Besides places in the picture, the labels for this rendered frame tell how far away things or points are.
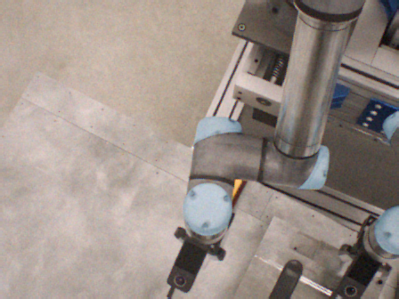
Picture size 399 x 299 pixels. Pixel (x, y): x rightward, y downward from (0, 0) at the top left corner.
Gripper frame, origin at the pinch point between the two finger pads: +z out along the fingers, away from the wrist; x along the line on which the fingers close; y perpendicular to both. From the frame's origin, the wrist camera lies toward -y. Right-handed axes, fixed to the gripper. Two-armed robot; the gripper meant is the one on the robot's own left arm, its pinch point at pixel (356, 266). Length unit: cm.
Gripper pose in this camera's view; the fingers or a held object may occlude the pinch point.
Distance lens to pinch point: 169.7
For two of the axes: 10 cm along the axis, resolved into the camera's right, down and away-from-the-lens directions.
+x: -8.9, -4.5, 1.1
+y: 4.6, -8.6, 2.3
